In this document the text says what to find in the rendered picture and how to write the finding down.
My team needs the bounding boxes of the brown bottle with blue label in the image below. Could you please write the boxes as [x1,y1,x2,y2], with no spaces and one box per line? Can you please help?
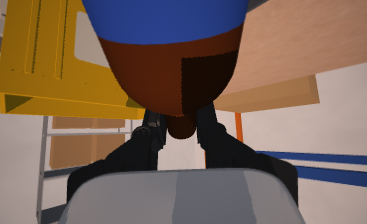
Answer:
[81,0,249,140]

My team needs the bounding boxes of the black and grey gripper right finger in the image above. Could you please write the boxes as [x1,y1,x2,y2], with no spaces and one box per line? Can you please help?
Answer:
[196,102,298,207]

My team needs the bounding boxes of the black rectangular tray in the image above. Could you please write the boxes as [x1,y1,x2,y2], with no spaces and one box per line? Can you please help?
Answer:
[247,0,269,13]

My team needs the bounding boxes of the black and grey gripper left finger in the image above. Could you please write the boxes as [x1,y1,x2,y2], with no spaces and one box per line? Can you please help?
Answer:
[66,109,167,206]

